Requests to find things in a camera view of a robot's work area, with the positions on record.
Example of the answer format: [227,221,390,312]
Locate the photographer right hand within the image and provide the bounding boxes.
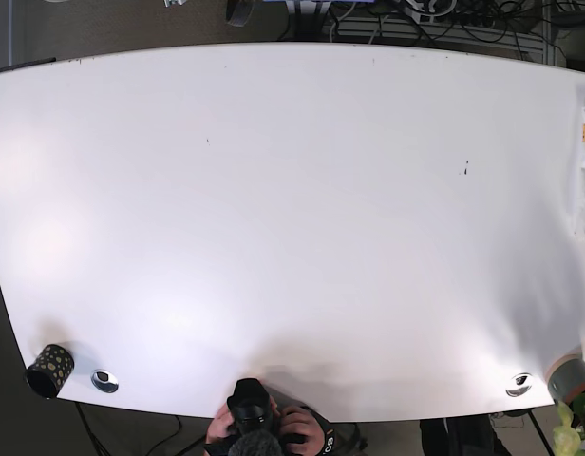
[205,404,235,444]

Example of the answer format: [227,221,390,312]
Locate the photographer left hand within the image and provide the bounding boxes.
[279,406,325,456]

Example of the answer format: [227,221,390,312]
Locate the black photo camera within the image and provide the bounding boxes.
[202,377,308,456]

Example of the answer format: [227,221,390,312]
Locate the fuzzy grey microphone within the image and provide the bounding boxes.
[228,430,284,456]

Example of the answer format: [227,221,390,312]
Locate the left silver table grommet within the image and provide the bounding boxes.
[90,370,119,394]

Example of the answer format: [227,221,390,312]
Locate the silver table grommet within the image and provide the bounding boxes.
[90,370,119,394]
[505,372,534,398]

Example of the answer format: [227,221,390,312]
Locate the black gold-spotted cup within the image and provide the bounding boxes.
[25,344,75,399]

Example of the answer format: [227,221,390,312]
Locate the right silver table grommet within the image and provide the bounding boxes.
[505,372,534,398]

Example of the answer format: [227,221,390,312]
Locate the grey plant pot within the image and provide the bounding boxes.
[545,353,585,406]

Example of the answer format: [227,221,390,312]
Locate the green potted plant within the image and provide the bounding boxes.
[553,392,585,456]

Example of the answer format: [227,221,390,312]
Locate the camera strap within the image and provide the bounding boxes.
[315,415,369,456]

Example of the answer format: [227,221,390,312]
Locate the tangled black cables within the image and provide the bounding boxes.
[320,0,567,63]

